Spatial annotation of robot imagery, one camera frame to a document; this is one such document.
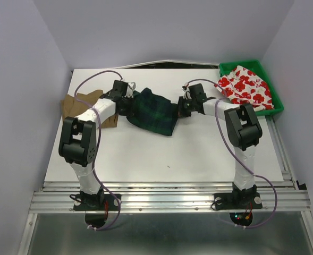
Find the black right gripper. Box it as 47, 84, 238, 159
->
171, 96, 196, 118

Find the dark green plaid skirt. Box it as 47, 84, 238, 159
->
126, 88, 178, 137

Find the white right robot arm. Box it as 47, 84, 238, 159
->
178, 83, 263, 208

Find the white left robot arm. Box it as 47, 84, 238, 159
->
58, 80, 136, 209

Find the folded tan skirt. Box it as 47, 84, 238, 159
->
61, 90, 119, 128

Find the red floral white skirt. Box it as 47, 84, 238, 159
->
214, 65, 274, 112

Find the green plastic tray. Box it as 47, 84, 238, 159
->
219, 59, 284, 116

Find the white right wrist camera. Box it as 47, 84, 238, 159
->
182, 83, 192, 100

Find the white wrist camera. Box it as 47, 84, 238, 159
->
182, 83, 192, 100
125, 82, 136, 98

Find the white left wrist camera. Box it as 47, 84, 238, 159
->
125, 82, 136, 98

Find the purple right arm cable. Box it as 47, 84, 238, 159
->
185, 78, 278, 230

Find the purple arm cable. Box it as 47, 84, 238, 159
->
75, 70, 128, 231
185, 78, 278, 230

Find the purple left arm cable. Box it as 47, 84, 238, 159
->
75, 70, 128, 231

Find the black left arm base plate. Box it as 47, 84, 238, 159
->
71, 193, 119, 212

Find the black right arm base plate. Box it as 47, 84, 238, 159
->
211, 192, 263, 211

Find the aluminium rail frame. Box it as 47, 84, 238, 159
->
18, 169, 313, 255

